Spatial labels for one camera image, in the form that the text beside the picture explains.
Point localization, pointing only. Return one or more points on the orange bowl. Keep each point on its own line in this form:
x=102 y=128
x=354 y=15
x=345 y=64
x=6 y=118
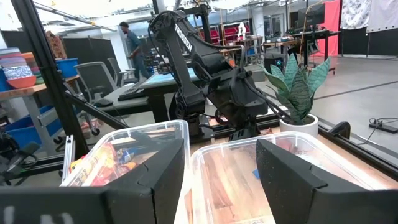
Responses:
x=21 y=82

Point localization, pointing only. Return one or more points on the black keyboard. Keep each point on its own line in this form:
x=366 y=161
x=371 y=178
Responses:
x=130 y=92

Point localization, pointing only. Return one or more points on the blue Maruchan noodle pack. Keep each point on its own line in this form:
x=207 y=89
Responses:
x=256 y=174

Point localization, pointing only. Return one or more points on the white patterned cloth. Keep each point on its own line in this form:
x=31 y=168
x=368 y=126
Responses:
x=354 y=14

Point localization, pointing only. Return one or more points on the red curtain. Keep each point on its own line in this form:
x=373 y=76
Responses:
x=332 y=31

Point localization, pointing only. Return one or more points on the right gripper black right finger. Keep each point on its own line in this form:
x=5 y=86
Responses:
x=298 y=193

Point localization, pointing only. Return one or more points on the black computer mouse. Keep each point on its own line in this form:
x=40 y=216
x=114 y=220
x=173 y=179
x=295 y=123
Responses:
x=103 y=102

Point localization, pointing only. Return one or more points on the grey office chair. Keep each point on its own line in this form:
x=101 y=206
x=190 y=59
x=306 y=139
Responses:
x=93 y=77
x=116 y=68

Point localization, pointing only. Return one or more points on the wooden top table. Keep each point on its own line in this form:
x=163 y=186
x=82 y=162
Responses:
x=18 y=92

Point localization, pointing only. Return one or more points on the green plant in white pot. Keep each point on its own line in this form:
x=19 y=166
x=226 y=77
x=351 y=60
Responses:
x=295 y=93

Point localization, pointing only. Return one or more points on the plain white cloth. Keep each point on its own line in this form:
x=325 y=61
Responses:
x=384 y=15

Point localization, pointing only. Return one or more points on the pink bowl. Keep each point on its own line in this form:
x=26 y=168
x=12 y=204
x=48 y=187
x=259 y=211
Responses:
x=12 y=59

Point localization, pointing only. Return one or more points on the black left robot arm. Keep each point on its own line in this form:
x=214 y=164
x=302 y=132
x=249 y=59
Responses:
x=183 y=40

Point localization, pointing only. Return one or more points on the silver aluminium profile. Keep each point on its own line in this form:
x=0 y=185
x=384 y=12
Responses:
x=69 y=155

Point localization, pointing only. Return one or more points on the black aluminium frame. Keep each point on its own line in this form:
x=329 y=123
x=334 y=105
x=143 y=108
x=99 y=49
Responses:
x=46 y=62

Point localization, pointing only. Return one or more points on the blue desk mat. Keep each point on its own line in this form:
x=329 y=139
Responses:
x=168 y=77

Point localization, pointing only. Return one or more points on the dark grey desk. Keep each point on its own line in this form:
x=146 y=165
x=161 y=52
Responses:
x=130 y=105

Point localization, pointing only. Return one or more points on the blue storage bin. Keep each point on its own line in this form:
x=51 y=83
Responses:
x=66 y=67
x=28 y=130

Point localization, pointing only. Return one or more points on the black work table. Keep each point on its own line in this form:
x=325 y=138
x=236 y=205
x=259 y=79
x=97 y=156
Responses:
x=311 y=34

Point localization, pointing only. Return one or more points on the red Maruchan noodle pack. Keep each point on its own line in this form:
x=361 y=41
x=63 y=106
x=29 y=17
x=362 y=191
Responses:
x=102 y=165

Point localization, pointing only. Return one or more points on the black monitor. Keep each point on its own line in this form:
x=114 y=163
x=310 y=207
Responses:
x=311 y=15

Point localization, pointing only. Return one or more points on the person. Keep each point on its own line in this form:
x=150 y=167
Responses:
x=134 y=46

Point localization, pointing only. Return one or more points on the black rail clip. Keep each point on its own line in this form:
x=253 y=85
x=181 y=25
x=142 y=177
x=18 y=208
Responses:
x=340 y=129

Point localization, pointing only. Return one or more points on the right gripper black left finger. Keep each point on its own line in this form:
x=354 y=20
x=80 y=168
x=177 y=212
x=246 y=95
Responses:
x=140 y=199

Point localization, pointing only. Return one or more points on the clear plastic container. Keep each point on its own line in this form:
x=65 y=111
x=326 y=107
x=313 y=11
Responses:
x=161 y=133
x=224 y=174

